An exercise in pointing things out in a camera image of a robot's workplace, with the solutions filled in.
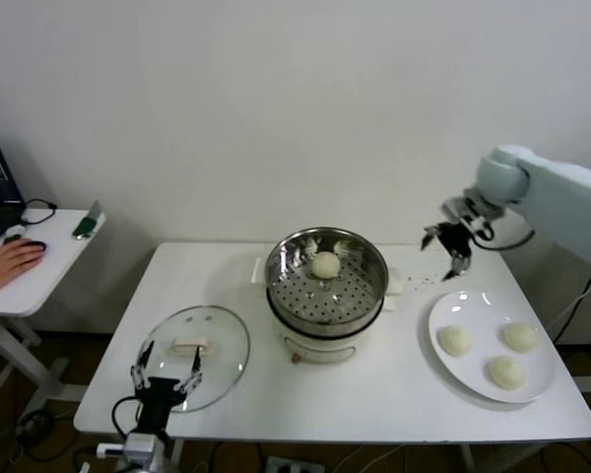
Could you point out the white electric cooker pot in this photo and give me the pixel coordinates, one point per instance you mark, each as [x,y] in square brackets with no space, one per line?
[320,345]

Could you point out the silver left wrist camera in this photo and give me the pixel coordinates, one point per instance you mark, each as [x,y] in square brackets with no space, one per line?
[140,446]

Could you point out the person's bare hand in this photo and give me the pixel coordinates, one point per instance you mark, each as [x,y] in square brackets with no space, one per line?
[10,263]

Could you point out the grey floor power strip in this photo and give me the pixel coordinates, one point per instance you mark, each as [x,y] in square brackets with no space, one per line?
[295,465]

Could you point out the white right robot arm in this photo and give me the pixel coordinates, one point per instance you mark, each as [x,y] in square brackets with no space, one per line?
[561,197]

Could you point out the glass pot lid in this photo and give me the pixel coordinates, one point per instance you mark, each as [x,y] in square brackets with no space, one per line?
[224,345]

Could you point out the blue computer mouse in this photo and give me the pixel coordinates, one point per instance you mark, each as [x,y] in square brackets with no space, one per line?
[39,244]

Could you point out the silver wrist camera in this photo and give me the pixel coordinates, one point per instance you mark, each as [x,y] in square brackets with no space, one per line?
[140,446]
[465,209]

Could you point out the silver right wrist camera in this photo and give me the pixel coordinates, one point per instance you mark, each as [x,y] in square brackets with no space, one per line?
[465,209]

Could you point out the white round plate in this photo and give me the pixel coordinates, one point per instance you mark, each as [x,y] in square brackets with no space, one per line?
[473,310]

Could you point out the white side table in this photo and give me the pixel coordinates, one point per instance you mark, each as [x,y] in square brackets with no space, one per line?
[54,266]

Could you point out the perforated steel steamer basket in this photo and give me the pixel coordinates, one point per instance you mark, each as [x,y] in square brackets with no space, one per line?
[325,300]

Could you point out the white steamed baozi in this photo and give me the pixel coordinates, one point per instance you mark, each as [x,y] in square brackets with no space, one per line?
[521,337]
[506,373]
[325,264]
[455,341]

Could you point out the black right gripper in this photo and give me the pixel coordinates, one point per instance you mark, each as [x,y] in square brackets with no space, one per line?
[455,241]

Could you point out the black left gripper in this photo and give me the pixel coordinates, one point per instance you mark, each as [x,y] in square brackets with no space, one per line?
[157,399]

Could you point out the small black dongle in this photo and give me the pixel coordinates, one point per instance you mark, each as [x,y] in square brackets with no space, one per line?
[11,239]

